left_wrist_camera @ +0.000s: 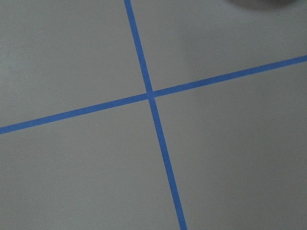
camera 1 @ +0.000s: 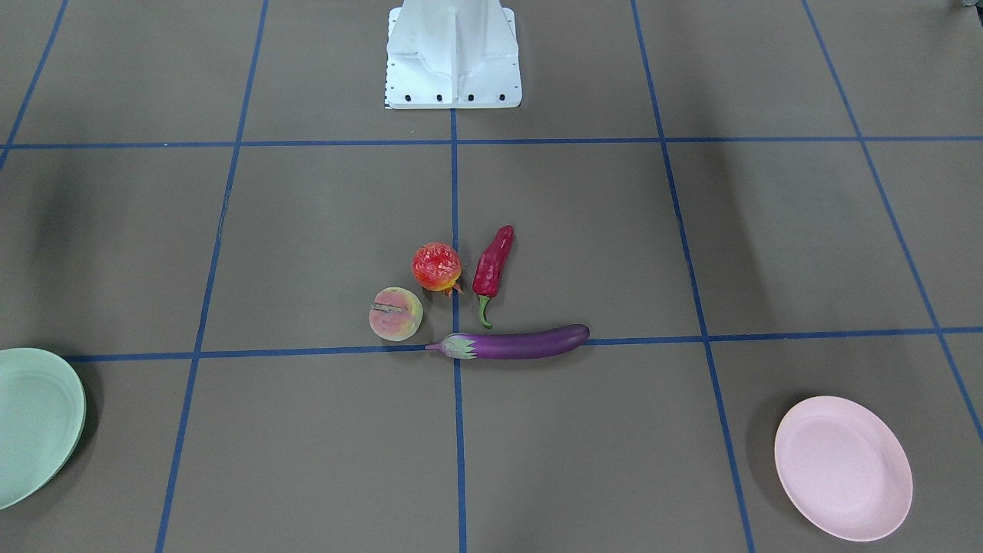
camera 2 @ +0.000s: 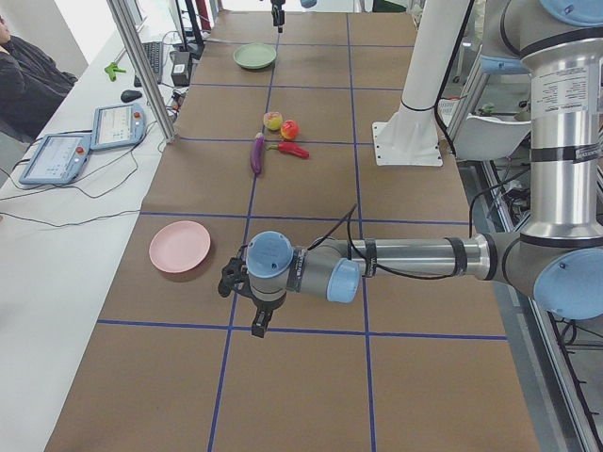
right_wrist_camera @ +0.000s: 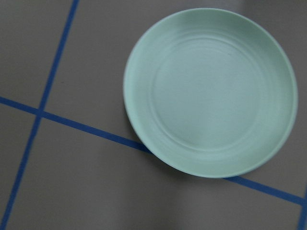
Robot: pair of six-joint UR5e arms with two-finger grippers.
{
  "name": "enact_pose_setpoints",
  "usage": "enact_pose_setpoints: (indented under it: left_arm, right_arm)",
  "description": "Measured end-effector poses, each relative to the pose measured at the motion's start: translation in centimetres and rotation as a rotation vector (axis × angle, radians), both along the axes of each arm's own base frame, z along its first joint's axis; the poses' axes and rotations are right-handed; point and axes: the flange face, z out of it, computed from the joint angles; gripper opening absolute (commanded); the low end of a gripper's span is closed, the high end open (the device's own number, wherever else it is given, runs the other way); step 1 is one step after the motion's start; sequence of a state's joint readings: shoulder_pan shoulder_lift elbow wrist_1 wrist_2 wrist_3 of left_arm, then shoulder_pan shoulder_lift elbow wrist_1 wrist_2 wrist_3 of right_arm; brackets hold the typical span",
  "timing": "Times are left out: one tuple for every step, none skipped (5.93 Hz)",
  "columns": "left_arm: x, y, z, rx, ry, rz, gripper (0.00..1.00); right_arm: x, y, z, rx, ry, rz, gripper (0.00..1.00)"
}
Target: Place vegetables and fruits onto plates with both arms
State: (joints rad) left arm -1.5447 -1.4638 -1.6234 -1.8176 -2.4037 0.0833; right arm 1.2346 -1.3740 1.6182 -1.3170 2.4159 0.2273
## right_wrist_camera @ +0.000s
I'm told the light green plate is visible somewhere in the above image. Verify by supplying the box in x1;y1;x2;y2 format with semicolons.
123;8;298;178

